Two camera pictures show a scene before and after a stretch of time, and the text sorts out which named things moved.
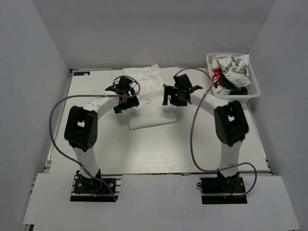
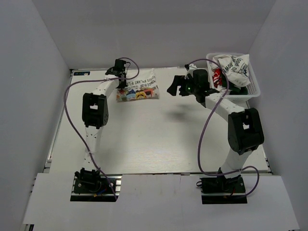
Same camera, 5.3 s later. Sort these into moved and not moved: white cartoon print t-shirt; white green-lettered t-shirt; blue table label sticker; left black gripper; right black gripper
Moved: white cartoon print t-shirt; right black gripper; left black gripper
Not moved: white green-lettered t-shirt; blue table label sticker
